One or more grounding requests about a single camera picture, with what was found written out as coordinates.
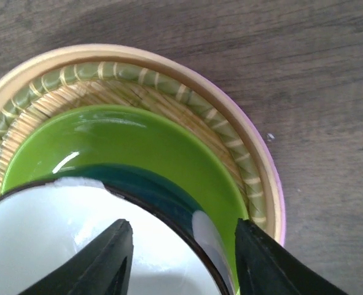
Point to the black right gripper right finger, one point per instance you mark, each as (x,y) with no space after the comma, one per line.
(264,267)

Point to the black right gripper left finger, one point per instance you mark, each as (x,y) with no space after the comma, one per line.
(101,267)

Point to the white and teal bowl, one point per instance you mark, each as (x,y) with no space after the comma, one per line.
(176,247)

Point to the pink rimmed plate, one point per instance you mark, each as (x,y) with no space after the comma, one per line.
(89,53)

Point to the green plastic plate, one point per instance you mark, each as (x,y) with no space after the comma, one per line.
(105,134)

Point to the woven bamboo tray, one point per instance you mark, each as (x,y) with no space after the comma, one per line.
(124,84)

